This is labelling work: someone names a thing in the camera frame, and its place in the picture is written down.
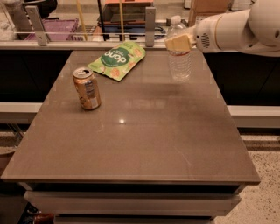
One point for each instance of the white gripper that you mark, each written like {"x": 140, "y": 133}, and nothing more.
{"x": 205, "y": 35}

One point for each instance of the grey metal left railing post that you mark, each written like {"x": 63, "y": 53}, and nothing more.
{"x": 37, "y": 24}

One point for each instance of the purple plastic crate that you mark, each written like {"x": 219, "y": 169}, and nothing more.
{"x": 57, "y": 29}

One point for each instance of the orange soda can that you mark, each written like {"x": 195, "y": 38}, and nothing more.
{"x": 87, "y": 88}

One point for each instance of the cardboard box with label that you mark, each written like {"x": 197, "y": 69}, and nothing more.
{"x": 207, "y": 8}

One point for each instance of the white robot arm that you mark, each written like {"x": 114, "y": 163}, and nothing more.
{"x": 253, "y": 31}

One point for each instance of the green snack bag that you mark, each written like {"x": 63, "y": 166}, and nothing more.
{"x": 118, "y": 61}

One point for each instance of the grey metal railing post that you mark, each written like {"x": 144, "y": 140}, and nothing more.
{"x": 37, "y": 24}
{"x": 150, "y": 14}

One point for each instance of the clear plastic water bottle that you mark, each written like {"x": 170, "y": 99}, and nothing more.
{"x": 180, "y": 62}

